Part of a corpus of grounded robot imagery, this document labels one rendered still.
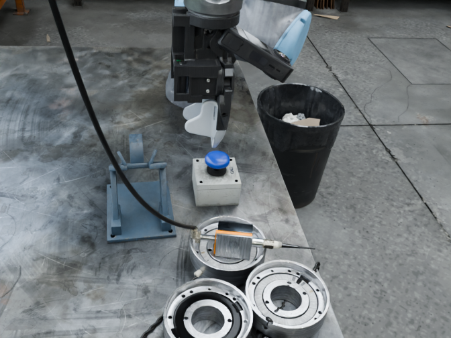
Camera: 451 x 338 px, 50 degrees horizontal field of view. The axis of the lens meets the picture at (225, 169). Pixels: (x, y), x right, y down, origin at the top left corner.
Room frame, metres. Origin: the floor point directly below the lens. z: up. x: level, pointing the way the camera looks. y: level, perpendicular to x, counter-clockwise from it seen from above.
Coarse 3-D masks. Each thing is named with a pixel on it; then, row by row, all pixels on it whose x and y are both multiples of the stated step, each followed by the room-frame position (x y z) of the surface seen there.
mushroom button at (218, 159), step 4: (212, 152) 0.62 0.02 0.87; (216, 152) 0.62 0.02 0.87; (220, 152) 0.62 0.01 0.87; (224, 152) 0.63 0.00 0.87; (208, 156) 0.61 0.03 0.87; (212, 156) 0.61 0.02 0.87; (216, 156) 0.61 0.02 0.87; (220, 156) 0.61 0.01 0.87; (224, 156) 0.61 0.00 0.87; (228, 156) 0.62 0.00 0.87; (208, 160) 0.60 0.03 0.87; (212, 160) 0.60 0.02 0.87; (216, 160) 0.60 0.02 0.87; (220, 160) 0.60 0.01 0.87; (224, 160) 0.60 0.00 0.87; (228, 160) 0.61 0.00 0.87; (208, 164) 0.60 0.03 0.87; (212, 164) 0.60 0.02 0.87; (216, 164) 0.59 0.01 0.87; (220, 164) 0.60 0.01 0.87; (224, 164) 0.60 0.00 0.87; (228, 164) 0.60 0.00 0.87; (216, 168) 0.59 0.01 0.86; (220, 168) 0.59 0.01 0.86
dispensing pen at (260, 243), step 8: (224, 224) 0.46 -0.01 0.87; (232, 224) 0.46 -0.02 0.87; (240, 224) 0.47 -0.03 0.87; (248, 224) 0.47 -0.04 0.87; (192, 232) 0.45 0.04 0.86; (200, 232) 0.46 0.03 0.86; (240, 232) 0.45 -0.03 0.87; (248, 232) 0.45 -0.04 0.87; (200, 240) 0.45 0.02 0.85; (208, 240) 0.45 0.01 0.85; (256, 240) 0.45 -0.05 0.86; (264, 240) 0.46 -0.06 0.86; (272, 240) 0.46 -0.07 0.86; (304, 248) 0.45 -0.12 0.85; (312, 248) 0.45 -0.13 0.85
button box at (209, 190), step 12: (204, 168) 0.62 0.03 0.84; (228, 168) 0.62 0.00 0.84; (204, 180) 0.58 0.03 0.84; (216, 180) 0.59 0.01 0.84; (228, 180) 0.59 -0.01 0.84; (204, 192) 0.57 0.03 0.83; (216, 192) 0.58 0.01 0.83; (228, 192) 0.58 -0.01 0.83; (204, 204) 0.57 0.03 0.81; (216, 204) 0.58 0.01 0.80; (228, 204) 0.58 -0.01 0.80
